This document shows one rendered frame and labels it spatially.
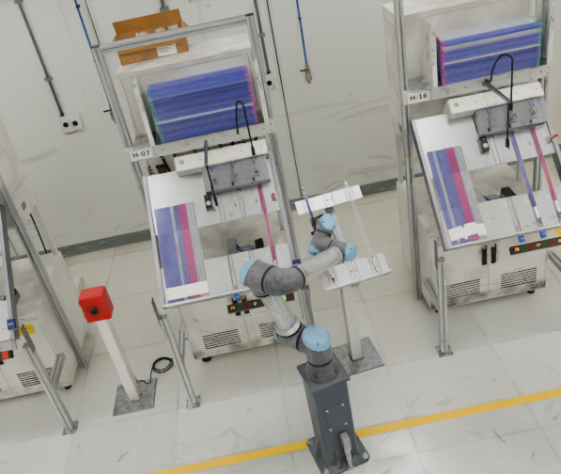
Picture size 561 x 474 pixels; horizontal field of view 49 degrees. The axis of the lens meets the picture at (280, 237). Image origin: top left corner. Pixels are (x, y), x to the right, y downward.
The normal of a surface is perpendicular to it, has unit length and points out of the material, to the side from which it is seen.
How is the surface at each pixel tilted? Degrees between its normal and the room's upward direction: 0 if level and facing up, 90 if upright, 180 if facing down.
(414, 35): 90
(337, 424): 90
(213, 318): 90
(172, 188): 43
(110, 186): 90
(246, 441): 0
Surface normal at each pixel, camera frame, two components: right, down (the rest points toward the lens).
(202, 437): -0.17, -0.83
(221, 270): -0.05, -0.25
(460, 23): 0.11, 0.52
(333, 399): 0.34, 0.45
